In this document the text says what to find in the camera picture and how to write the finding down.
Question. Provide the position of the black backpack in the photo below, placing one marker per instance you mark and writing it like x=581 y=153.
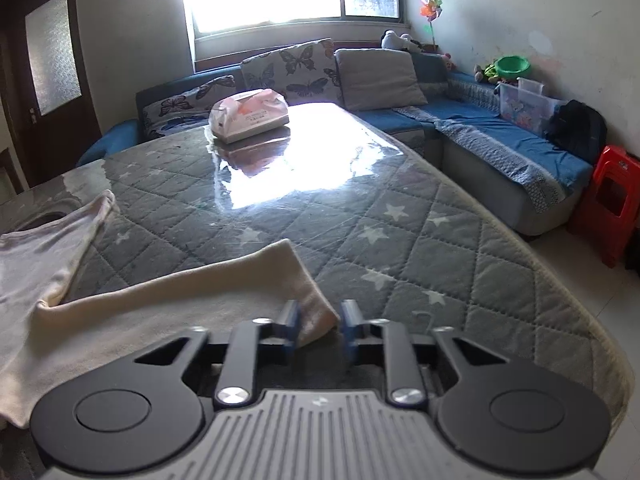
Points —
x=579 y=130

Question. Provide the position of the cream white garment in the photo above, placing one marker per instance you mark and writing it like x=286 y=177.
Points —
x=46 y=340

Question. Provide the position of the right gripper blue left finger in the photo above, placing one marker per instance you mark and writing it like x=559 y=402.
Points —
x=236 y=384

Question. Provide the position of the colourful pinwheel toy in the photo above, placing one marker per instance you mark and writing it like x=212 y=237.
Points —
x=431 y=10

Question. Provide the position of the round black induction cooktop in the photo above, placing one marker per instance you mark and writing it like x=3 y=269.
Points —
x=48 y=213

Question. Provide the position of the dark wooden door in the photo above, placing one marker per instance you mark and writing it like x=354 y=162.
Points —
x=44 y=87

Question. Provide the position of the butterfly cushion left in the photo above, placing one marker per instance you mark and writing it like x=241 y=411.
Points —
x=187 y=109

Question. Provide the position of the blue corner sofa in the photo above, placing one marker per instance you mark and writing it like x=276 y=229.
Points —
x=526 y=181

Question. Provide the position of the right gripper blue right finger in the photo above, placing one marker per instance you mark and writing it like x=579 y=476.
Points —
x=386 y=344

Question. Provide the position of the green plastic bowl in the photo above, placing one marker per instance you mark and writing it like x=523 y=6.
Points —
x=512 y=67

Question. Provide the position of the red plastic stool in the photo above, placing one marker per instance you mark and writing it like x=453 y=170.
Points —
x=608 y=212

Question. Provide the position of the pink white tissue pack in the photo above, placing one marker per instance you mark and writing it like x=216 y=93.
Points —
x=247 y=114

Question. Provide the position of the butterfly cushion right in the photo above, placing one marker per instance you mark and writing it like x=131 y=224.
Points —
x=303 y=73

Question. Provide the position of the plain grey cushion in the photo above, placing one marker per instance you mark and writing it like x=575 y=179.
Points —
x=376 y=79

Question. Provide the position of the white plush toy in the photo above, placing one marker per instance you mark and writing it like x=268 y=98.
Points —
x=392 y=41

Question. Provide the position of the clear plastic storage box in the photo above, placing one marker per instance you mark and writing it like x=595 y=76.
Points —
x=528 y=110

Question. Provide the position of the butterfly cushion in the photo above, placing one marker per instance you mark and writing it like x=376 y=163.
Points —
x=187 y=109
x=303 y=73

